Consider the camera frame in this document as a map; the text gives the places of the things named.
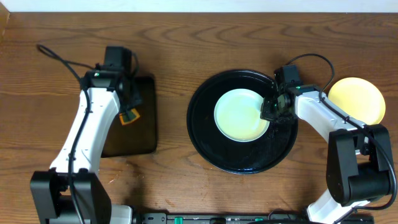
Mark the orange green sponge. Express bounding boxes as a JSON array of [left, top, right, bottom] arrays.
[[119, 108, 141, 126]]

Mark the pale green plate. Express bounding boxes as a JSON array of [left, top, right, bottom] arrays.
[[214, 88, 270, 142]]

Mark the yellow plate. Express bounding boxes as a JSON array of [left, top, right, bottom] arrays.
[[328, 77, 386, 125]]

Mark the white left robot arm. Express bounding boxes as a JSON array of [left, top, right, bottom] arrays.
[[30, 70, 134, 223]]

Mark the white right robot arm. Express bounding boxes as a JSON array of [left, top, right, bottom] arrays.
[[260, 85, 397, 223]]

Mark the rectangular black water tray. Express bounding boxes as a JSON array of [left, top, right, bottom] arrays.
[[101, 75, 158, 158]]

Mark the round black tray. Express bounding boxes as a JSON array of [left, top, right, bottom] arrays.
[[187, 70, 298, 174]]

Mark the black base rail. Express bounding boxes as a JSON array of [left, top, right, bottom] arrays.
[[132, 212, 374, 224]]

